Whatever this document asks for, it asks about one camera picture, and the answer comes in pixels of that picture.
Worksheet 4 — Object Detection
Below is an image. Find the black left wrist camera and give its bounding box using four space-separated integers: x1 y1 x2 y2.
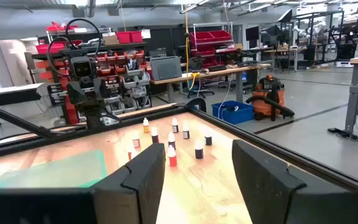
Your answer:
70 56 98 79

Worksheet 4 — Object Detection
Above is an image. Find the white cable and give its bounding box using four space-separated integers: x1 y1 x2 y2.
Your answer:
217 77 239 121

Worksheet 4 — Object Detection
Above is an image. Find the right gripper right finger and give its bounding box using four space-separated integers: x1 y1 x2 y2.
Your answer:
231 139 350 224

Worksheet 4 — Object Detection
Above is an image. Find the maroon food coloring bottle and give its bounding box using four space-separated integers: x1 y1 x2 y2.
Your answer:
150 126 160 144

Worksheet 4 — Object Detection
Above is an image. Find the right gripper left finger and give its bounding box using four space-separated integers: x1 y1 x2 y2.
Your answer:
91 142 167 224

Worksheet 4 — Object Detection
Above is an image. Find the cardboard box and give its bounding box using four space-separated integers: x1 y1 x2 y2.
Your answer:
102 32 120 46

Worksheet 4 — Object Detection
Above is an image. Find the red storage bin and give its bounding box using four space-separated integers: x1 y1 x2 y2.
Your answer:
129 30 144 44
116 31 131 44

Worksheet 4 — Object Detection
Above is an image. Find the white folding table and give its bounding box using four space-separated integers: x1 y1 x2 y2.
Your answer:
0 83 45 106

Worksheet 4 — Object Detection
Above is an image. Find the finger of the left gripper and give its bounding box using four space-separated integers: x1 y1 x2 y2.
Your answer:
92 77 107 99
66 80 86 106

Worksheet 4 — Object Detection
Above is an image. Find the grey equipment case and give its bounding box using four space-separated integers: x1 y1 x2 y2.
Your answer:
150 56 183 82

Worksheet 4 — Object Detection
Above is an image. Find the orange food coloring bottle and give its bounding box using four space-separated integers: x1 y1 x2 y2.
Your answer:
127 145 138 161

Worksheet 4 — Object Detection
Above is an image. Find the black computer monitor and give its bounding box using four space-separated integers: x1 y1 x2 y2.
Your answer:
245 26 260 42

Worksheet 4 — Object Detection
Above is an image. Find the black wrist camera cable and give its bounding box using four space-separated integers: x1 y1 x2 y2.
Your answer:
46 17 103 78

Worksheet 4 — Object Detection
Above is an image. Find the orange black shop vacuum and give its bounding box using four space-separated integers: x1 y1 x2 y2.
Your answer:
246 74 295 122

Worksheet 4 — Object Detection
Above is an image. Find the black curved corner bracket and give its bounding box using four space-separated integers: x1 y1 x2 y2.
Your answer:
185 97 208 113

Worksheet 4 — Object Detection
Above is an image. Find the yellow hanging cable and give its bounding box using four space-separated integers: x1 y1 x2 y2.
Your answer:
183 4 200 91

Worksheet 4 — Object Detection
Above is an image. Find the wire rack with red bins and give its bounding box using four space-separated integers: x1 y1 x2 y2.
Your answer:
190 22 234 68

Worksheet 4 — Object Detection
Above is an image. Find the blue storage tote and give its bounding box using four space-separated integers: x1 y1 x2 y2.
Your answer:
211 100 255 125

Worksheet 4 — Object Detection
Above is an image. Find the long wooden workbench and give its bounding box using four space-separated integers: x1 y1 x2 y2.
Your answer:
150 63 272 104

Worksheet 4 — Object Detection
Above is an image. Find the black floor power strip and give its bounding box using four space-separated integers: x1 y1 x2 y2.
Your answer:
327 127 358 142

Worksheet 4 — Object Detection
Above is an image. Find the parts bin rack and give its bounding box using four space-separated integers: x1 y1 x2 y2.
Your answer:
31 27 154 125

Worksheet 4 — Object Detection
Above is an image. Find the teal translucent plastic bin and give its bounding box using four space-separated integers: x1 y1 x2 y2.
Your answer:
0 149 108 189

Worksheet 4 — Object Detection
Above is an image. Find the small wooden table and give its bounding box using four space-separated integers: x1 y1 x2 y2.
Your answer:
264 46 309 72

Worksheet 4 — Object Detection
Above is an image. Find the blue food coloring bottle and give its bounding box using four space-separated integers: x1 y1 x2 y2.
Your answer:
167 131 177 150

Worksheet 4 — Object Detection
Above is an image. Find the black light hood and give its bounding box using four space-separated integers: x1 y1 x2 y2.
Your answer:
277 9 293 23

